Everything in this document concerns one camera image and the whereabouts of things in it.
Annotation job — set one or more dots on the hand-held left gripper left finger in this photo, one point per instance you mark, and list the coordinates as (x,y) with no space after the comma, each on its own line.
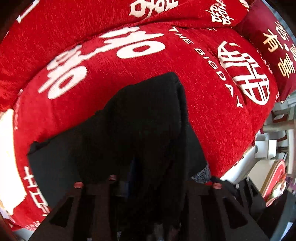
(101,192)

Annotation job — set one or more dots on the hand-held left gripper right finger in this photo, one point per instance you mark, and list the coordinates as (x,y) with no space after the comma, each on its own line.
(201,197)

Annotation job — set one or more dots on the black pants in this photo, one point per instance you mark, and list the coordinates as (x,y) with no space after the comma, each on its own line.
(143,120)

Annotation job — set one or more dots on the blue white leaf patterned cloth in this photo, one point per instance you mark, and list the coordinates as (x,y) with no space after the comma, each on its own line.
(201,174)

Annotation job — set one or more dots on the white furniture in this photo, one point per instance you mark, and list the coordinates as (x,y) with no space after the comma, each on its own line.
(263,148)

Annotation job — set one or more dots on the red printed sofa seat cover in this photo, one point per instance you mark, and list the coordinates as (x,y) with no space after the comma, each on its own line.
(208,104)

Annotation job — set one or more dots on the red printed sofa back cover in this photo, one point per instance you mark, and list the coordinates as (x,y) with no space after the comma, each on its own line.
(69,27)

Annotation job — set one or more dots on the dark red gold printed pillow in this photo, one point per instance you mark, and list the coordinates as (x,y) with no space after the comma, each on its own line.
(261,27)

